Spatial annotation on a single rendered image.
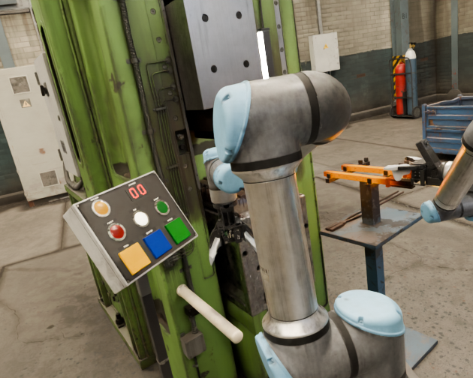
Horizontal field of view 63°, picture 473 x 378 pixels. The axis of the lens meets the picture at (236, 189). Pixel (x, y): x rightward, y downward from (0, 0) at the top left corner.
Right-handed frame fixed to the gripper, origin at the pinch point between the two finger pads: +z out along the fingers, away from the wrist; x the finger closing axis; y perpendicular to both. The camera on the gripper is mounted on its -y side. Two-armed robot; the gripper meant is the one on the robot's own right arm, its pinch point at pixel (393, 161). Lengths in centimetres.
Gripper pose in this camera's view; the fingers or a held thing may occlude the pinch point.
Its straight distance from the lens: 163.1
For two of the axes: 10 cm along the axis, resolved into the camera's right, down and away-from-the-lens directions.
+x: 7.8, -3.0, 5.5
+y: 1.7, 9.5, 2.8
